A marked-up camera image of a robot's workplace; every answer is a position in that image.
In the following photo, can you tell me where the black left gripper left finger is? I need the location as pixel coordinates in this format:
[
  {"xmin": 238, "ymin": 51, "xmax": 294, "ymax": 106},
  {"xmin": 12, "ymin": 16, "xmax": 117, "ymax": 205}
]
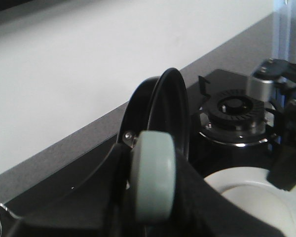
[{"xmin": 8, "ymin": 143, "xmax": 128, "ymax": 237}]

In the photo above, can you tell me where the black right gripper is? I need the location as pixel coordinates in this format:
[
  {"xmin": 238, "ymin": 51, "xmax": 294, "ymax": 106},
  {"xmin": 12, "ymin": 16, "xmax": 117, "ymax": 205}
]
[{"xmin": 246, "ymin": 58, "xmax": 296, "ymax": 191}]

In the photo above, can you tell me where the right black gas burner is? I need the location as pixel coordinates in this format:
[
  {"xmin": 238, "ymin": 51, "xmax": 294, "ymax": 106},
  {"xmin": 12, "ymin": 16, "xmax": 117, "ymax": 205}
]
[{"xmin": 206, "ymin": 89, "xmax": 264, "ymax": 131}]

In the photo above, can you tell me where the white round plate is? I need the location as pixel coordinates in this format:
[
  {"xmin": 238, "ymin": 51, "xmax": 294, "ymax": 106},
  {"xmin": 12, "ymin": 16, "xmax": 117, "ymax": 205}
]
[{"xmin": 205, "ymin": 167, "xmax": 296, "ymax": 237}]

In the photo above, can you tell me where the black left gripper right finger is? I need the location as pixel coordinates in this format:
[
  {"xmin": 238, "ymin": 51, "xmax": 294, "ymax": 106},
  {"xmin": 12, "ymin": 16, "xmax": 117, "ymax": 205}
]
[{"xmin": 148, "ymin": 150, "xmax": 284, "ymax": 237}]

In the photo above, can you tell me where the black glass gas stove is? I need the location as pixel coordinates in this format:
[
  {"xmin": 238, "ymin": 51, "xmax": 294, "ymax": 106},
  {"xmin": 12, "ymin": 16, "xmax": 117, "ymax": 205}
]
[{"xmin": 0, "ymin": 68, "xmax": 296, "ymax": 237}]

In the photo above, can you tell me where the black frying pan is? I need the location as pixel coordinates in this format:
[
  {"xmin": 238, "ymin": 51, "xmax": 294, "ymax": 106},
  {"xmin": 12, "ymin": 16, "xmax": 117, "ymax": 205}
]
[{"xmin": 117, "ymin": 67, "xmax": 190, "ymax": 225}]

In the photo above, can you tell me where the right black pan support grate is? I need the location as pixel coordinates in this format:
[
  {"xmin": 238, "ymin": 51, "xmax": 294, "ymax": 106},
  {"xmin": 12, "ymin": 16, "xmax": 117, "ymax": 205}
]
[{"xmin": 190, "ymin": 71, "xmax": 280, "ymax": 148}]

